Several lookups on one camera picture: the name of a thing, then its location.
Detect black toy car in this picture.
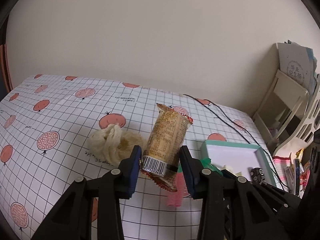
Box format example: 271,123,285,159
250,167,265,184

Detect white lattice chair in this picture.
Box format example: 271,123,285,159
273,84,319,159

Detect cream knitted cloth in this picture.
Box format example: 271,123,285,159
87,124,147,167

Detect green ribbon bow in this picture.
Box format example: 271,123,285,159
200,158,223,176

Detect brown snack packet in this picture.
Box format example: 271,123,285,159
140,103,193,192

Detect cream hair claw clip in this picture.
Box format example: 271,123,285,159
221,165,242,178

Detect black cable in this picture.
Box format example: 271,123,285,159
197,97,251,145
183,93,291,188

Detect clutter of stationery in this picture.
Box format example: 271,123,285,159
273,149,310,198

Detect pink hair roller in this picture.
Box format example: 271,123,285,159
167,172,189,207

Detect white booklet on shelf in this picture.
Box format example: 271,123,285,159
276,40,317,94

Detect teal rimmed white tray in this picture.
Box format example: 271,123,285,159
200,140,276,186

